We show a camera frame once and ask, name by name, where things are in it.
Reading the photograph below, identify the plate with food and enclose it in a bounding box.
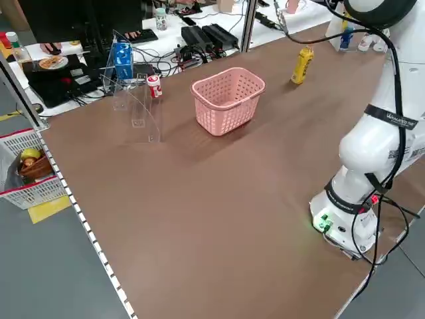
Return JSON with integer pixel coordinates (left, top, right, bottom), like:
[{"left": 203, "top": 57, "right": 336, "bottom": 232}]
[{"left": 38, "top": 55, "right": 70, "bottom": 71}]

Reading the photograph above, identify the small red white bottle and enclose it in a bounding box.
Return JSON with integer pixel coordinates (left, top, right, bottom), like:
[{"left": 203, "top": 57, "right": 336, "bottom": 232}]
[{"left": 145, "top": 74, "right": 163, "bottom": 99}]

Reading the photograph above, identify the black cable silver connector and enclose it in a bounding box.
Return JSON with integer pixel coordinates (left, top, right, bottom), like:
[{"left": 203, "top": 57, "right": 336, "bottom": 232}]
[{"left": 274, "top": 0, "right": 336, "bottom": 44}]

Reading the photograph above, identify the white crate red rim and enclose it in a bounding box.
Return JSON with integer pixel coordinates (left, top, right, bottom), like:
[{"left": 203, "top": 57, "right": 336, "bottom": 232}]
[{"left": 0, "top": 128, "right": 72, "bottom": 211}]

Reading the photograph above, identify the aluminium frame rail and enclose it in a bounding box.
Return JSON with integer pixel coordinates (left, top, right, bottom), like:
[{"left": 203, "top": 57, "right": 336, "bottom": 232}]
[{"left": 0, "top": 51, "right": 50, "bottom": 131}]

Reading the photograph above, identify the black keyboard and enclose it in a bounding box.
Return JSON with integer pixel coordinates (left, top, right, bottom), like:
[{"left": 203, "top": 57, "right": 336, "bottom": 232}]
[{"left": 124, "top": 28, "right": 159, "bottom": 44}]

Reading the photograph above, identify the aluminium post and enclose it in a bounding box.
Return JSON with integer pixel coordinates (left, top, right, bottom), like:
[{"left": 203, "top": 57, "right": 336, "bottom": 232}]
[{"left": 240, "top": 0, "right": 259, "bottom": 53}]

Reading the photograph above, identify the yellow fruit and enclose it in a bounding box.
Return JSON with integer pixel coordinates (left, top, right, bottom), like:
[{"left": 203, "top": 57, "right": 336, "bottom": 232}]
[{"left": 21, "top": 148, "right": 43, "bottom": 163}]

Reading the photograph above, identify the clear acrylic stepped drinks tray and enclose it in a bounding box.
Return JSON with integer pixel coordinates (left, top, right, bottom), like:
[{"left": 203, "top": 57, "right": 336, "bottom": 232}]
[{"left": 324, "top": 11, "right": 390, "bottom": 54}]

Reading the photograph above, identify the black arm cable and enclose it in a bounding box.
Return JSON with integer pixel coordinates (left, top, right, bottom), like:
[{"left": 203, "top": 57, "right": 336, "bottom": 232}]
[{"left": 327, "top": 0, "right": 408, "bottom": 200}]

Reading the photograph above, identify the black monitor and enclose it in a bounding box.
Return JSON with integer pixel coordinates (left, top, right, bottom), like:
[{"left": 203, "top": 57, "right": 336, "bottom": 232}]
[{"left": 19, "top": 0, "right": 143, "bottom": 57}]

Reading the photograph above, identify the clear acrylic divider shelf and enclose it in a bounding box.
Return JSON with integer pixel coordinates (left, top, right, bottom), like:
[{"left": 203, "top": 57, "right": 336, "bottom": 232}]
[{"left": 99, "top": 29, "right": 163, "bottom": 144}]

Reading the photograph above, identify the black base cable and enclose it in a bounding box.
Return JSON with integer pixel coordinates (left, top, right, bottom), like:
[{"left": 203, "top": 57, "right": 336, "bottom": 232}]
[{"left": 351, "top": 194, "right": 422, "bottom": 290}]

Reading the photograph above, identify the blue drink bottle white cap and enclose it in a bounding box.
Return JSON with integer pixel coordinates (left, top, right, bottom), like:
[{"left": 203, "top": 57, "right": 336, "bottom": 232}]
[{"left": 340, "top": 28, "right": 355, "bottom": 51}]

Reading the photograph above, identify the brown woven basket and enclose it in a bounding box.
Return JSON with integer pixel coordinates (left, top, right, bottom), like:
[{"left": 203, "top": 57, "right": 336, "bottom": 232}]
[{"left": 18, "top": 155, "right": 54, "bottom": 179}]

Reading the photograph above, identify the black power supply unit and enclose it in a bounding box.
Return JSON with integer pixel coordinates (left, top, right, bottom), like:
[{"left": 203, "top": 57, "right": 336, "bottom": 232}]
[
  {"left": 201, "top": 23, "right": 240, "bottom": 47},
  {"left": 181, "top": 25, "right": 213, "bottom": 51}
]

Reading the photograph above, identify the pink perforated plastic basket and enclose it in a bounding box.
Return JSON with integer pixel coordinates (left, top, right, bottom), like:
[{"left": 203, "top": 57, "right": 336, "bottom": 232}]
[{"left": 190, "top": 67, "right": 266, "bottom": 137}]

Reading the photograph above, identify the black flat device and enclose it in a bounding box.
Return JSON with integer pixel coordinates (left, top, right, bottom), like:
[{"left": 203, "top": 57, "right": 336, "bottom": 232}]
[{"left": 22, "top": 53, "right": 102, "bottom": 109}]

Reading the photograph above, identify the clear bottle white cap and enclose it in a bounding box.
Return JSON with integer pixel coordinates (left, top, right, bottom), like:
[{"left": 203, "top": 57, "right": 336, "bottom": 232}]
[{"left": 5, "top": 31, "right": 33, "bottom": 64}]

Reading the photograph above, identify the blue drink carton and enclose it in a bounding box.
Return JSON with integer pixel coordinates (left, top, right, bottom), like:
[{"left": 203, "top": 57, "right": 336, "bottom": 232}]
[{"left": 111, "top": 41, "right": 135, "bottom": 80}]

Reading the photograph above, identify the glass jar green lid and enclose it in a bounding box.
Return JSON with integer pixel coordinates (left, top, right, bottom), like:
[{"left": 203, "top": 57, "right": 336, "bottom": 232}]
[{"left": 155, "top": 8, "right": 169, "bottom": 32}]

